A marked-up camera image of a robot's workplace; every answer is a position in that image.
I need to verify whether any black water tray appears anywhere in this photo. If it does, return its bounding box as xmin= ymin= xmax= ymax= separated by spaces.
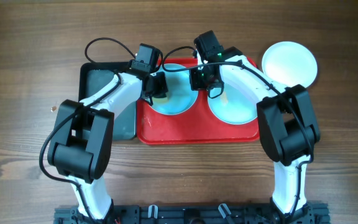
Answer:
xmin=78 ymin=62 xmax=136 ymax=141

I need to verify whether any yellow green sponge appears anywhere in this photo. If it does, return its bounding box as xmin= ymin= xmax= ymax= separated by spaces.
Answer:
xmin=154 ymin=96 xmax=169 ymax=105

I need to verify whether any red plastic tray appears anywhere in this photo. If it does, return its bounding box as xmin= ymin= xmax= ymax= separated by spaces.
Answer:
xmin=137 ymin=58 xmax=259 ymax=145

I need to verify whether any mint green plate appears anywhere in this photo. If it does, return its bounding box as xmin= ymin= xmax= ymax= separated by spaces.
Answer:
xmin=208 ymin=68 xmax=259 ymax=125

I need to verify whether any light blue plate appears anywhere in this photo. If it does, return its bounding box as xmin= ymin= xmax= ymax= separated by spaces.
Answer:
xmin=151 ymin=68 xmax=198 ymax=115

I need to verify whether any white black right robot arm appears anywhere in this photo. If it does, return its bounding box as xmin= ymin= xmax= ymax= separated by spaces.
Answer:
xmin=190 ymin=44 xmax=321 ymax=223

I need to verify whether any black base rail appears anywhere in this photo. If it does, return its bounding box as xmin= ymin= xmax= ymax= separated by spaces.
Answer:
xmin=53 ymin=203 xmax=331 ymax=224

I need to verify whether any white plate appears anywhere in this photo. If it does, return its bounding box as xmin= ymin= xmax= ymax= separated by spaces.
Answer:
xmin=262 ymin=41 xmax=318 ymax=88

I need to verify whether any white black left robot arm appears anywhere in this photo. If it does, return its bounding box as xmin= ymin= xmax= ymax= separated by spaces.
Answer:
xmin=39 ymin=69 xmax=168 ymax=223

